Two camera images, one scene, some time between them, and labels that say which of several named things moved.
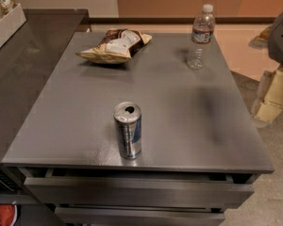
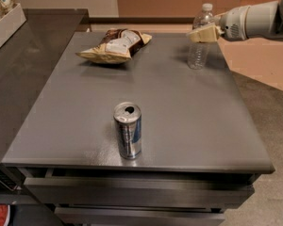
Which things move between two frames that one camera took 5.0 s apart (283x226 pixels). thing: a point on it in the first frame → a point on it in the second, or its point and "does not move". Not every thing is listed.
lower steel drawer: x=140 y=217 does not move
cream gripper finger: x=278 y=95 → x=233 y=25
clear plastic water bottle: x=202 y=38 does not move
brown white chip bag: x=117 y=46 does not move
